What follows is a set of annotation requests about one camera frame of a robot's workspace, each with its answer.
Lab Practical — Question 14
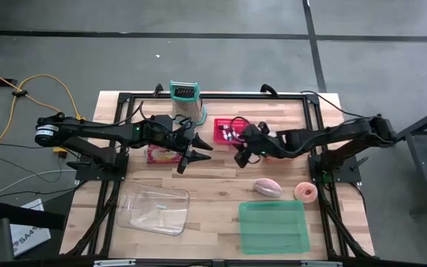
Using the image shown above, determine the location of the green translucent plastic container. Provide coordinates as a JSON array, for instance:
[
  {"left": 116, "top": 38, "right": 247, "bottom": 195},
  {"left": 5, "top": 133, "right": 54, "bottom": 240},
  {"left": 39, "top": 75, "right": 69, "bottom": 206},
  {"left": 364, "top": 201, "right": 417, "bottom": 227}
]
[{"left": 238, "top": 200, "right": 311, "bottom": 256}]

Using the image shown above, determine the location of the clear plastic container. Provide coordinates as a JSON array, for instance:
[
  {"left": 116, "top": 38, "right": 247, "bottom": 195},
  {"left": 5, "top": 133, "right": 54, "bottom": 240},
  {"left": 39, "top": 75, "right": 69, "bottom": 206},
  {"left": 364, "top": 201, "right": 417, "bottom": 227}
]
[{"left": 116, "top": 180, "right": 191, "bottom": 237}]

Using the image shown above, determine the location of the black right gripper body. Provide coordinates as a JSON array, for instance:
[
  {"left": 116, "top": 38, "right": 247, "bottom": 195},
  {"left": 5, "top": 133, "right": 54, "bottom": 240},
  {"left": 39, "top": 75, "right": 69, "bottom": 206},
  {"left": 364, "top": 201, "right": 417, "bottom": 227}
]
[{"left": 234, "top": 121, "right": 279, "bottom": 169}]

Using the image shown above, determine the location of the black metal table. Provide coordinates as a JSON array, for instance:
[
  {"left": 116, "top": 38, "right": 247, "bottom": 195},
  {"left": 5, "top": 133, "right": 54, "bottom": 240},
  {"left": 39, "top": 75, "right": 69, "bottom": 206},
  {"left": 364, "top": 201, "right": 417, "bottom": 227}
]
[{"left": 385, "top": 102, "right": 427, "bottom": 218}]

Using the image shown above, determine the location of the silver metal bracket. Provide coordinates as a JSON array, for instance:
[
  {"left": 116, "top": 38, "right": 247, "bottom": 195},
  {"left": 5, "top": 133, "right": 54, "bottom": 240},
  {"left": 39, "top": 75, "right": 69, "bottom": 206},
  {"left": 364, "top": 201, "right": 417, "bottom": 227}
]
[
  {"left": 93, "top": 259, "right": 136, "bottom": 267},
  {"left": 301, "top": 260, "right": 343, "bottom": 267}
]

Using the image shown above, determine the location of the black aluminium table frame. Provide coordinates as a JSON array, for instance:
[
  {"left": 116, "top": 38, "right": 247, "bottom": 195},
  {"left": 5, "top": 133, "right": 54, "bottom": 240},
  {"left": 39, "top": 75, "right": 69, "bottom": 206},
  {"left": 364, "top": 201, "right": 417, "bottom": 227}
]
[{"left": 64, "top": 90, "right": 376, "bottom": 260}]

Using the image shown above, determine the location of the pink oval bread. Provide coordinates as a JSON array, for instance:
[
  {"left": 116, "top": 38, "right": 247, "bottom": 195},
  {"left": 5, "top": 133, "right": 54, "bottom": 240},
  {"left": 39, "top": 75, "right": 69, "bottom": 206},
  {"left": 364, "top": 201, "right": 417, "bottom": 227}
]
[{"left": 253, "top": 177, "right": 283, "bottom": 198}]

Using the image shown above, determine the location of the teal metal box grater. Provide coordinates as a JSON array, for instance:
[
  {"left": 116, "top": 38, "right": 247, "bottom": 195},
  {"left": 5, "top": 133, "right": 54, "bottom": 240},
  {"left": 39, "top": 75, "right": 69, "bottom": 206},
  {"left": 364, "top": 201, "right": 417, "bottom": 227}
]
[{"left": 168, "top": 80, "right": 208, "bottom": 125}]

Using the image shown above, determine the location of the red packaged snack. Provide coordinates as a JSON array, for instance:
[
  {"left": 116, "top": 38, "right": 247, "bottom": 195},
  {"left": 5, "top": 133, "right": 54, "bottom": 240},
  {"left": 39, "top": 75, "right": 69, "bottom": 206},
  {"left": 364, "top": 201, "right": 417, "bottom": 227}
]
[{"left": 145, "top": 144, "right": 183, "bottom": 165}]

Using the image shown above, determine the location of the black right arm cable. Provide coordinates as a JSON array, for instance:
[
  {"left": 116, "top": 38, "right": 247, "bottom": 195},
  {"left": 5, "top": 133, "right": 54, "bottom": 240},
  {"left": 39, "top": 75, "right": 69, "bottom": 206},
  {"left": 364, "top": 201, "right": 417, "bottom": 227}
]
[{"left": 299, "top": 90, "right": 367, "bottom": 120}]

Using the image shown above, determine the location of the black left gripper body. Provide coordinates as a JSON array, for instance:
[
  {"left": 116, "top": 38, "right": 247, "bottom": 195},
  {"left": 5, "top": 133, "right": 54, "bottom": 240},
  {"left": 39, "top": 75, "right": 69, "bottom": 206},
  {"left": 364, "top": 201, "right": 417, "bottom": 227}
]
[{"left": 145, "top": 113, "right": 196, "bottom": 175}]

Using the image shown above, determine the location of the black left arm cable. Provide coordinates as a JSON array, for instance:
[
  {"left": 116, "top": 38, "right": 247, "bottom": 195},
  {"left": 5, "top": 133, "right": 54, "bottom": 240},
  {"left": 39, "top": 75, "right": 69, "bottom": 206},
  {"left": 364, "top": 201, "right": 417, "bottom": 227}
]
[{"left": 123, "top": 99, "right": 194, "bottom": 129}]

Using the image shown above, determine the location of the red plastic mesh basket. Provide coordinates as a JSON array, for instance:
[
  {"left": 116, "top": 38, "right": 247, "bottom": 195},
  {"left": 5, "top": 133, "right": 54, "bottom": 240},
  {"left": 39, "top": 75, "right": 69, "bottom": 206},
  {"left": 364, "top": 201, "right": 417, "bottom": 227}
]
[{"left": 213, "top": 118, "right": 250, "bottom": 145}]

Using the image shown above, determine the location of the yellow extension cable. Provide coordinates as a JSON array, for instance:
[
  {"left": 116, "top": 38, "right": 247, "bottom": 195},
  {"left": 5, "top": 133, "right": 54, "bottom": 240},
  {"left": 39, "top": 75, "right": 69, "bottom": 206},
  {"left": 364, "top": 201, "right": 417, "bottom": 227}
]
[{"left": 0, "top": 62, "right": 87, "bottom": 159}]

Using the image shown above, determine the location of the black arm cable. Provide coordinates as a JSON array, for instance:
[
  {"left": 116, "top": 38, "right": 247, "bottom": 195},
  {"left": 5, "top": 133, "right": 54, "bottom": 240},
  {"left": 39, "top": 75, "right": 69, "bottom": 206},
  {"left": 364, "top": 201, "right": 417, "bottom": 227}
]
[
  {"left": 299, "top": 90, "right": 367, "bottom": 120},
  {"left": 123, "top": 99, "right": 194, "bottom": 129}
]

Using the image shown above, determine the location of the white floor cable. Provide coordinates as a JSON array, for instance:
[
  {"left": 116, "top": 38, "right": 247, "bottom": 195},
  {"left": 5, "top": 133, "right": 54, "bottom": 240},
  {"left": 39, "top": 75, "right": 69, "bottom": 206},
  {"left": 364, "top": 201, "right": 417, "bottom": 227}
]
[{"left": 0, "top": 168, "right": 77, "bottom": 198}]

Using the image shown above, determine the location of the white cardboard box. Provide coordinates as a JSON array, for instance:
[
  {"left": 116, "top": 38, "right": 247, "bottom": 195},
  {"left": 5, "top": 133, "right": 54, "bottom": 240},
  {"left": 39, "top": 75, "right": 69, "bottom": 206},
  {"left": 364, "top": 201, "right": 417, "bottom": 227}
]
[{"left": 9, "top": 198, "right": 52, "bottom": 257}]

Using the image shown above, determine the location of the orange ridged pastry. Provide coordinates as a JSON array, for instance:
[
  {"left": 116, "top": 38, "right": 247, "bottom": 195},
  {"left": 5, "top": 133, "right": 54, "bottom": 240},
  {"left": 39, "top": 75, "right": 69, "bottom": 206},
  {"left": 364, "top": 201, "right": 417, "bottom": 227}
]
[{"left": 264, "top": 155, "right": 287, "bottom": 165}]

